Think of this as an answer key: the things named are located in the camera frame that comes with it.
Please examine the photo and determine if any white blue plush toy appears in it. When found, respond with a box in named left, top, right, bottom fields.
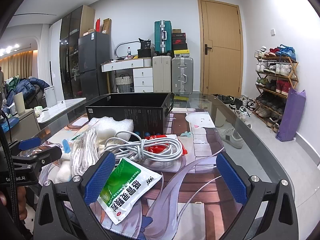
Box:
left=55, top=139, right=72, bottom=183

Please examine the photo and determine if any white foam block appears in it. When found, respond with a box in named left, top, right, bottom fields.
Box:
left=88, top=116, right=134, bottom=144

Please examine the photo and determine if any white power cable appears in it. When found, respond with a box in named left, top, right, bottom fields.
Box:
left=103, top=130, right=184, bottom=167

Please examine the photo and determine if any green white medicine sachet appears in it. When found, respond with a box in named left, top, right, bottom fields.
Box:
left=97, top=158, right=162, bottom=225

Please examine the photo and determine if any red white balloon glue packet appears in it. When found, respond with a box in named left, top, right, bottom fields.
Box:
left=144, top=134, right=188, bottom=155

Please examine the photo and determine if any person's left hand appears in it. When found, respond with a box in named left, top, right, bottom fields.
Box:
left=0, top=186, right=28, bottom=222

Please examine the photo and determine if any grey marble side cabinet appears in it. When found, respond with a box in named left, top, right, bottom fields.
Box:
left=37, top=98, right=86, bottom=129

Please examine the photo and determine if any blue down jacket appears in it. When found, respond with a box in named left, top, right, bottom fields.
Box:
left=5, top=77, right=49, bottom=109

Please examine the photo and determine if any anime print desk mat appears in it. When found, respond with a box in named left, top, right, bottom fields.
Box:
left=39, top=112, right=245, bottom=239

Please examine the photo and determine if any white sneaker on floor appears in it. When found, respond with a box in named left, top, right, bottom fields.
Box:
left=218, top=128, right=244, bottom=149

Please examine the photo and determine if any purple bag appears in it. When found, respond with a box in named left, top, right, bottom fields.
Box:
left=276, top=88, right=306, bottom=142

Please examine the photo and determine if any woven laundry basket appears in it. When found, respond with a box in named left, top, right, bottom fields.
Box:
left=115, top=74, right=133, bottom=93

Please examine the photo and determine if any black refrigerator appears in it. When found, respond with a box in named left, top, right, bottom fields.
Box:
left=79, top=31, right=110, bottom=100

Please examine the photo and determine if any black cardboard box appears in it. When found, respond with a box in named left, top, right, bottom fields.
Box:
left=86, top=93, right=174, bottom=137

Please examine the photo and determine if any dark glass cabinet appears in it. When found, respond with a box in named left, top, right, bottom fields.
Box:
left=60, top=5, right=95, bottom=100

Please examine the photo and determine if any plastic water bottle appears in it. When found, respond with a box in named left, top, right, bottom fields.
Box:
left=127, top=47, right=132, bottom=59

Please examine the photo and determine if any white drawer desk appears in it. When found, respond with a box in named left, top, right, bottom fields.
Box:
left=101, top=57, right=153, bottom=93

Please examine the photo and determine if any black bag on desk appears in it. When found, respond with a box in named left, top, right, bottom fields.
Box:
left=137, top=38, right=151, bottom=58

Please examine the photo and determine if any wooden shoe rack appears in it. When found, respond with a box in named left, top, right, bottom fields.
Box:
left=253, top=56, right=299, bottom=133

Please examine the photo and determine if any beige suitcase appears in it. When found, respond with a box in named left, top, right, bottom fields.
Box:
left=152, top=56, right=171, bottom=93

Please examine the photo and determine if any silver suitcase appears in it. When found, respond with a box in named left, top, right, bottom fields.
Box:
left=171, top=57, right=194, bottom=95

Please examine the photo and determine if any teal suitcase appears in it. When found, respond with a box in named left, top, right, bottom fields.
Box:
left=154, top=20, right=172, bottom=56

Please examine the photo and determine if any stack of shoe boxes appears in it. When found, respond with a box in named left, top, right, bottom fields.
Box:
left=172, top=29, right=190, bottom=57

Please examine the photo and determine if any wooden door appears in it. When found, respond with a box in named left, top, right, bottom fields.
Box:
left=198, top=0, right=244, bottom=97

